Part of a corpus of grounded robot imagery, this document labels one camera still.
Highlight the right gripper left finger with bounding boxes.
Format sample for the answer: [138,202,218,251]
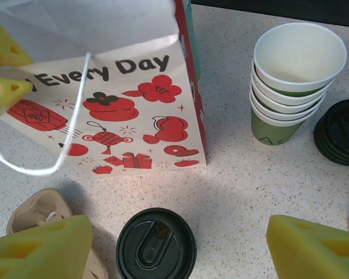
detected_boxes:
[0,214,94,279]

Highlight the black plastic cup lid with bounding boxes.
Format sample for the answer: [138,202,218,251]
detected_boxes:
[115,208,198,279]
[318,144,349,167]
[314,132,349,155]
[315,138,349,161]
[313,98,349,151]

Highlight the white red printed paper bag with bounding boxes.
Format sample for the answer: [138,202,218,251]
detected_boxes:
[0,0,209,177]

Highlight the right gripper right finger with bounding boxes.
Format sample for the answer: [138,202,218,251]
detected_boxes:
[266,214,349,279]

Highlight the pale green straw holder mug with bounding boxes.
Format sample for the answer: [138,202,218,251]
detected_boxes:
[183,0,202,81]

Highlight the brown pulp cup carrier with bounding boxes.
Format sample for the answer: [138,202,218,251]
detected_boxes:
[5,188,109,279]

